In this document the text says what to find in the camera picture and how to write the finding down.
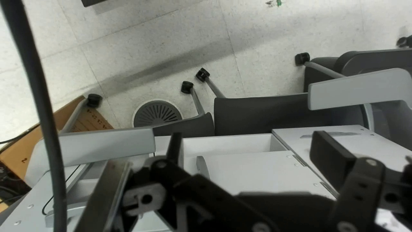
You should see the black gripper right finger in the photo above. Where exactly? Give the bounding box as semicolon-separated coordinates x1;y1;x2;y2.
308;128;412;232

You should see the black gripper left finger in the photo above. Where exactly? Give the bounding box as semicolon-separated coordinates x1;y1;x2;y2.
121;131;282;232

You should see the white toy kitchen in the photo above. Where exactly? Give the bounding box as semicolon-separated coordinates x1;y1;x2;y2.
0;123;412;232

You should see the round grey floor grille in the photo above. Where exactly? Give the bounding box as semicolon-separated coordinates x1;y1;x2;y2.
131;99;184;128

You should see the brown cardboard box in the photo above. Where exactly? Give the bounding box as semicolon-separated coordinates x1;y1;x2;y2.
0;94;115;184

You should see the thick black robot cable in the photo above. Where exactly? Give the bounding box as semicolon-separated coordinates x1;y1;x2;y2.
0;0;70;232

